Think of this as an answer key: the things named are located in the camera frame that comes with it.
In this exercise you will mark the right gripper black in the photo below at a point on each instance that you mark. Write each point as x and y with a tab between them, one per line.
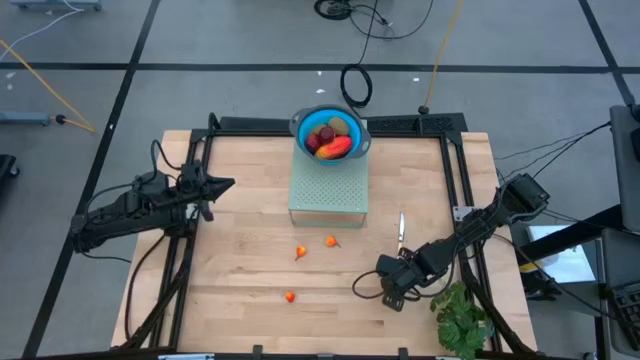
407	270

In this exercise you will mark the glossy white panel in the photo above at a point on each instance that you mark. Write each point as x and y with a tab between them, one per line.
565	260

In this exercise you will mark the grey cart base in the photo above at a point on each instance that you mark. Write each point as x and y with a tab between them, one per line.
55	4

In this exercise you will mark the grey floor bar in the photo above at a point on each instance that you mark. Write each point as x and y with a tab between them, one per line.
25	118

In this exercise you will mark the green artificial plant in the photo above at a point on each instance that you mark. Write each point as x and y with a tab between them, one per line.
457	310

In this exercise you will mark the silver frame bracket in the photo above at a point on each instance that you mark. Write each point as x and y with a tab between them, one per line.
461	213

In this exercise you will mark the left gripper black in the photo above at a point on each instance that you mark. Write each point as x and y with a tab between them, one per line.
192	187

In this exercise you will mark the dark red round fruit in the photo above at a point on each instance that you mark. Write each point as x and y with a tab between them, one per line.
327	135
313	144

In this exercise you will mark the black table clamp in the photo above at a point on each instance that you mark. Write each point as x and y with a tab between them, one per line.
402	352
257	351

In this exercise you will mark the black floor object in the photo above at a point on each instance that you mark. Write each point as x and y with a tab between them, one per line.
6	165

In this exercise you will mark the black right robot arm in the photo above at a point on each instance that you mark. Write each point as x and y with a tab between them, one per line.
480	225

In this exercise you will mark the red yellow mango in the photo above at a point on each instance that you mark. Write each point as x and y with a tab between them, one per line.
336	148

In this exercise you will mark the black keyboard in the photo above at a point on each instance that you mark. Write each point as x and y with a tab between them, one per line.
629	305

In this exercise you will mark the blue collapsible colander bowl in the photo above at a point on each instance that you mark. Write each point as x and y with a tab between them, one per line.
304	125

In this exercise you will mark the black aluminium frame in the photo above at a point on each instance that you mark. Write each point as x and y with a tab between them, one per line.
250	125

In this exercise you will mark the small orange-red pepper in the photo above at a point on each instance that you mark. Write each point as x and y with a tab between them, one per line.
331	241
301	250
290	297

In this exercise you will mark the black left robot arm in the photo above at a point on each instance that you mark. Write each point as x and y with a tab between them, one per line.
120	215

